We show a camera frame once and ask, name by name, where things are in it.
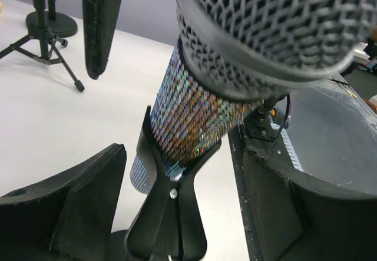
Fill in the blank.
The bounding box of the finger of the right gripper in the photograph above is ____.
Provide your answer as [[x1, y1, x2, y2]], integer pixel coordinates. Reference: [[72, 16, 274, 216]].
[[82, 0, 122, 80]]

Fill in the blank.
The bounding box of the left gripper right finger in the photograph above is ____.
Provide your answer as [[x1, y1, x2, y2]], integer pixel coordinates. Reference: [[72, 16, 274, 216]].
[[243, 147, 376, 260]]

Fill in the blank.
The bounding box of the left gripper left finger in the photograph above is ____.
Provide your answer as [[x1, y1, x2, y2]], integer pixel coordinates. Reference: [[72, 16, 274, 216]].
[[1, 144, 127, 260]]

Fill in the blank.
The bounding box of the black round-base mic stand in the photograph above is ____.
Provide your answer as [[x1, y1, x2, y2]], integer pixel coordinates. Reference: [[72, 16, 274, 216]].
[[32, 0, 78, 38]]

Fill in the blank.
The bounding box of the black tripod stand with shockmount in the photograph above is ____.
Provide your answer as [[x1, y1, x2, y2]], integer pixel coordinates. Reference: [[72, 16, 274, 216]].
[[1, 1, 85, 92]]

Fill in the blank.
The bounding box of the grey microphone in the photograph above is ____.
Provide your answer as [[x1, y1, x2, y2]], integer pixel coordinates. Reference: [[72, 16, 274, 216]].
[[129, 0, 377, 196]]

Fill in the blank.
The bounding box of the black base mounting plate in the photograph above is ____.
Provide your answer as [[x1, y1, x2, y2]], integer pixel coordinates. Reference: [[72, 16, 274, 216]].
[[228, 125, 263, 260]]

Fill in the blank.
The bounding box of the white slotted cable duct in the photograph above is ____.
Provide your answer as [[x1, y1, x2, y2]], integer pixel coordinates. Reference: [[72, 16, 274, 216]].
[[278, 129, 304, 172]]

